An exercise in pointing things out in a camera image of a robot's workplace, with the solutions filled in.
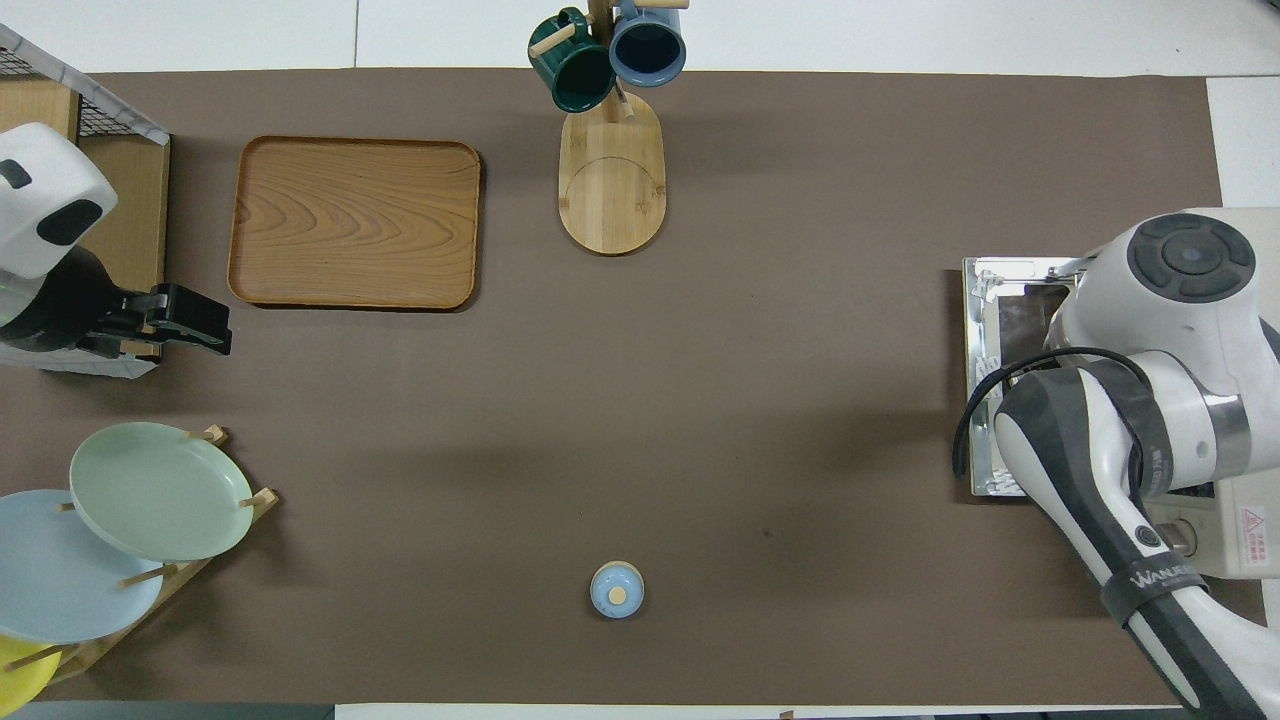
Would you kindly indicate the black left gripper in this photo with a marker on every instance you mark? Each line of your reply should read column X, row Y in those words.
column 180, row 310

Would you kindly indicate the glass oven door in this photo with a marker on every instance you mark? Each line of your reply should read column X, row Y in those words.
column 975, row 330

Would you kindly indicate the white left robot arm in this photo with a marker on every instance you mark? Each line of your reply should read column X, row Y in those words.
column 45, row 200

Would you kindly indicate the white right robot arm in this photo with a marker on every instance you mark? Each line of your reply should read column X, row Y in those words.
column 1190, row 300

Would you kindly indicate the silver oven knob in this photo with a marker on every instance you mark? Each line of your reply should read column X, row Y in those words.
column 1180, row 538

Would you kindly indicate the beige toaster oven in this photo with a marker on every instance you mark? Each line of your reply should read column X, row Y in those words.
column 1250, row 545

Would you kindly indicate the wooden shelf box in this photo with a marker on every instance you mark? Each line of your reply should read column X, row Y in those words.
column 130, row 220

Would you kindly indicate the pale green plate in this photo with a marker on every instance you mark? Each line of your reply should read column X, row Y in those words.
column 160, row 490

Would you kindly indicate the rectangular wooden tray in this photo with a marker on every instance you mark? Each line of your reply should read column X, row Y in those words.
column 350, row 220

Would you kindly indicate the wooden plate rack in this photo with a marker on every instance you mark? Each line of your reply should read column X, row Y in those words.
column 190, row 575

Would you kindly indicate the light blue racked plate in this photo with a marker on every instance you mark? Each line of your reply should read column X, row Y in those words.
column 50, row 580

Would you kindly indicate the yellow plate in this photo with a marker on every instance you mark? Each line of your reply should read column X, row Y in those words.
column 20, row 680

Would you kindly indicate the wooden mug tree stand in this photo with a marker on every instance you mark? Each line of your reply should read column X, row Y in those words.
column 612, row 190

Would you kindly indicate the dark green mug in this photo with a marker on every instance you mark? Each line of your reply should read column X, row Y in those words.
column 575, row 75

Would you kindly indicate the small blue lidded jar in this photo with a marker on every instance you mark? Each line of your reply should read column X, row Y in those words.
column 617, row 592

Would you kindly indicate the blue mug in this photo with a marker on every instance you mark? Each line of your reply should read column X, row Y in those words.
column 647, row 45

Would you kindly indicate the brown table mat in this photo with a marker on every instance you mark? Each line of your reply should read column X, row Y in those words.
column 750, row 400

